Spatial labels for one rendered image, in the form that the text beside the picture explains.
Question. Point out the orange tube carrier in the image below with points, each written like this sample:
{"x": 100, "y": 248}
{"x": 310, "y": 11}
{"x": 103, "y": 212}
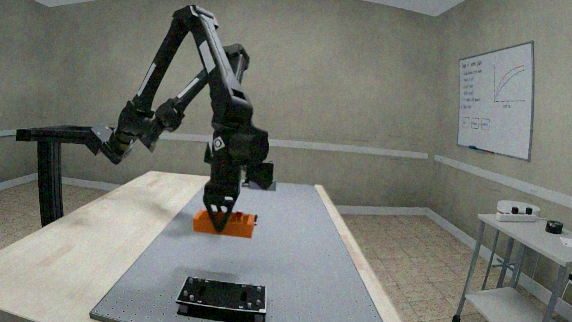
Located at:
{"x": 244, "y": 228}

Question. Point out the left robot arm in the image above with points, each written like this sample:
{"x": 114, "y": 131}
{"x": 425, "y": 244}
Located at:
{"x": 165, "y": 116}

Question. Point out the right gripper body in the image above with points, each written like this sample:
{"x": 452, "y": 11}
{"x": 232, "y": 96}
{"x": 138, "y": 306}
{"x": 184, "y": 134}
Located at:
{"x": 214, "y": 184}

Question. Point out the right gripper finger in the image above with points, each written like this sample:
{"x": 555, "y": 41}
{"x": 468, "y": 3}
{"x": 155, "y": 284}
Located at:
{"x": 235, "y": 198}
{"x": 229, "y": 204}

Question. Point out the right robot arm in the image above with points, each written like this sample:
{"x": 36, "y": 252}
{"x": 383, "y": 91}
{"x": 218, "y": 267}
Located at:
{"x": 247, "y": 143}

